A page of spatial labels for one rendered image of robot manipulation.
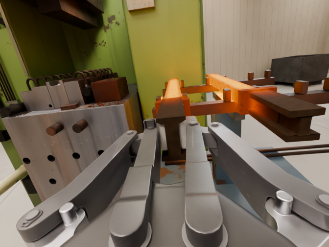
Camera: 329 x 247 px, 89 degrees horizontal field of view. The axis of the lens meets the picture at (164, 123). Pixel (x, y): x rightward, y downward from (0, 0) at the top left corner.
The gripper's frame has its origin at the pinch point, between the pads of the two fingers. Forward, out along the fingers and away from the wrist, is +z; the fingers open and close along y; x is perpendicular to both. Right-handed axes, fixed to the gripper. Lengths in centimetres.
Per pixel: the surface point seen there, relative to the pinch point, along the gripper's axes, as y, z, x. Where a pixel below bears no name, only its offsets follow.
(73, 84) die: -31.3, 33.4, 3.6
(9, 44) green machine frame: -59, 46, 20
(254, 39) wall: 232, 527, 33
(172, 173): -3.2, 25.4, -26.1
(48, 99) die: -41, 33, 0
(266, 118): 10.6, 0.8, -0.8
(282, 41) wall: 326, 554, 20
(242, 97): 9.5, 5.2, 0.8
